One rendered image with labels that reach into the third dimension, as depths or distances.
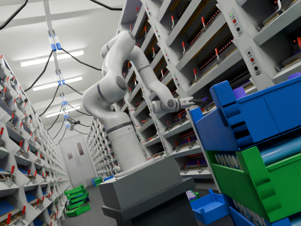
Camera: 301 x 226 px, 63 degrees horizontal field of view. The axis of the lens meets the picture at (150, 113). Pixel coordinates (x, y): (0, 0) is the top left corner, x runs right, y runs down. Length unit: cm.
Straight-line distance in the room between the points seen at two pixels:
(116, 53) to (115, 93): 30
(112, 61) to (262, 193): 104
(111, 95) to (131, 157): 27
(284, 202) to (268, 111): 10
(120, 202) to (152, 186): 13
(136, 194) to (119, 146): 22
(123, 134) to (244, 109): 78
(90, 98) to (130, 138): 25
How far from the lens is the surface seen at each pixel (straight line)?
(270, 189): 30
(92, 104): 111
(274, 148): 31
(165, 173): 99
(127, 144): 103
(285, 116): 31
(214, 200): 166
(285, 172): 31
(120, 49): 131
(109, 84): 104
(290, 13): 108
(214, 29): 139
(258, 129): 30
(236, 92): 32
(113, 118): 105
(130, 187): 93
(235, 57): 129
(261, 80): 119
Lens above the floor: 43
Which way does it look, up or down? 8 degrees up
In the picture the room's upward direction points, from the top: 21 degrees counter-clockwise
